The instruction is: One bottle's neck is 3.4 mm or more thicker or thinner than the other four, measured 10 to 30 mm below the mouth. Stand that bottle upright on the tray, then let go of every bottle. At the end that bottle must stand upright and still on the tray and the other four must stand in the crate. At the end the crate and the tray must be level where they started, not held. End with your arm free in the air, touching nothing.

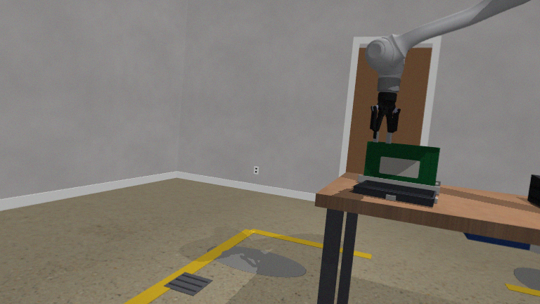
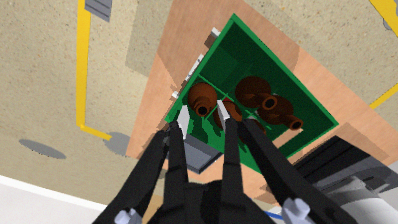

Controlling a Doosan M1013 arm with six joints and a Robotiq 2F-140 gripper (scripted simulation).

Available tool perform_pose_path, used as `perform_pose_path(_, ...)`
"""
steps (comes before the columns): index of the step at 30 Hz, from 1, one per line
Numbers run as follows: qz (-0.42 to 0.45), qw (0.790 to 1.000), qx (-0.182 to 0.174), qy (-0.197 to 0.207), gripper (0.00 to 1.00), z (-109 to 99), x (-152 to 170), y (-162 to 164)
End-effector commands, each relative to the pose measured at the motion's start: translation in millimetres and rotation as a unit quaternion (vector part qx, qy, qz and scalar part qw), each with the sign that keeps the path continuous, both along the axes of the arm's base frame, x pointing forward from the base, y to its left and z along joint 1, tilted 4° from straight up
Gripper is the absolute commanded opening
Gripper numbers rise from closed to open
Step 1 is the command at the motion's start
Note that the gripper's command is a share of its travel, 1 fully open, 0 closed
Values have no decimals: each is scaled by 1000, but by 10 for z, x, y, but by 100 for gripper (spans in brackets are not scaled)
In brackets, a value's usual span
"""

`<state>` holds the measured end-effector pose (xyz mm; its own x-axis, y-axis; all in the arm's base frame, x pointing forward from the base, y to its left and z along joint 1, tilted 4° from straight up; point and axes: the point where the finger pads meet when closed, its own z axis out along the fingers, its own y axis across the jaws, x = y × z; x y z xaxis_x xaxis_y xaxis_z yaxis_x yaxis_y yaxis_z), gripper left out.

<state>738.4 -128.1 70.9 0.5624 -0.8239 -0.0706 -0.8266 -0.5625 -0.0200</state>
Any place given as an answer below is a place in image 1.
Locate green plastic crate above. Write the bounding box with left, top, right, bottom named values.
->
left=364, top=141, right=439, bottom=186

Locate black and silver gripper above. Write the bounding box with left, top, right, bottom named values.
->
left=370, top=92, right=401, bottom=144

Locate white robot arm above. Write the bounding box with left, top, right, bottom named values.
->
left=365, top=0, right=531, bottom=93

